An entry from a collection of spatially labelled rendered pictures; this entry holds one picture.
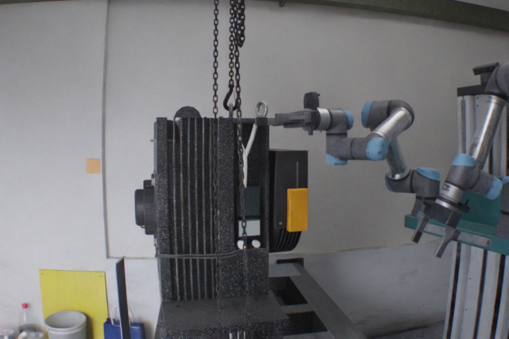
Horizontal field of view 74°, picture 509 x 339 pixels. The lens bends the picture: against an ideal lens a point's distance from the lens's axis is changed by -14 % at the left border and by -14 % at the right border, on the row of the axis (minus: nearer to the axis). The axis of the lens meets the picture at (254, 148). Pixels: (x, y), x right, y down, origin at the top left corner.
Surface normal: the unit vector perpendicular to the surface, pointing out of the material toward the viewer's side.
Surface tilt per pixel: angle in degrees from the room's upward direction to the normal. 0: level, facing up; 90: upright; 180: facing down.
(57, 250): 90
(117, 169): 90
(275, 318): 0
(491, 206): 90
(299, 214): 90
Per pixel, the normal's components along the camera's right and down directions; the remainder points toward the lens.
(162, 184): 0.27, 0.02
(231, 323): 0.00, -1.00
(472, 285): -0.95, 0.00
